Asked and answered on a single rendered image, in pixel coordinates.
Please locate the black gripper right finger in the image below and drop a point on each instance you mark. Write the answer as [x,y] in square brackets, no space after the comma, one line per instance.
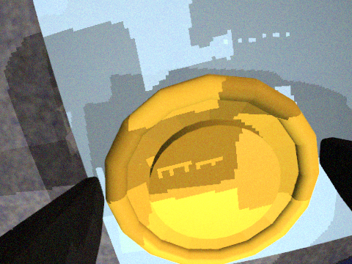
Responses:
[336,160]

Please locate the yellow plate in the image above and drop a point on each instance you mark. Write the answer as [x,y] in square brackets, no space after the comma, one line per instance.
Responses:
[211,170]

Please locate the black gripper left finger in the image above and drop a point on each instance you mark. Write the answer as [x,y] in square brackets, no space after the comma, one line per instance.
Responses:
[67,231]

